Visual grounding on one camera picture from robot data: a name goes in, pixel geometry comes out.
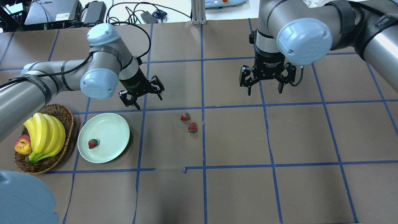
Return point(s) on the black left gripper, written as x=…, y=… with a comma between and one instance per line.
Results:
x=134, y=81

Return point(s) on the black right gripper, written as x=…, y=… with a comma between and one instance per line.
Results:
x=266, y=62

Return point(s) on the red strawberry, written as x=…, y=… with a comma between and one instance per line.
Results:
x=92, y=143
x=192, y=128
x=185, y=117

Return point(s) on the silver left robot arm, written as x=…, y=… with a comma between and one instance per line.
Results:
x=26, y=199

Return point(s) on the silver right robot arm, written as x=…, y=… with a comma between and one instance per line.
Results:
x=291, y=34

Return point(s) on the light green plate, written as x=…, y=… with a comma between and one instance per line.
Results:
x=112, y=132

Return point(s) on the red strawberry at corner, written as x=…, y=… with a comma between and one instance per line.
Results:
x=192, y=128

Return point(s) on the black power adapter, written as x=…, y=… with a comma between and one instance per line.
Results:
x=94, y=11

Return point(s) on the yellow banana bunch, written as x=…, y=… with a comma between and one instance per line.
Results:
x=47, y=135

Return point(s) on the red yellow apple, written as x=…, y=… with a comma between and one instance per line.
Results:
x=23, y=145

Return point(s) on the black computer case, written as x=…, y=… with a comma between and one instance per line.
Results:
x=53, y=11

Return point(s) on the aluminium frame post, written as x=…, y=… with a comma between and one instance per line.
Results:
x=198, y=12

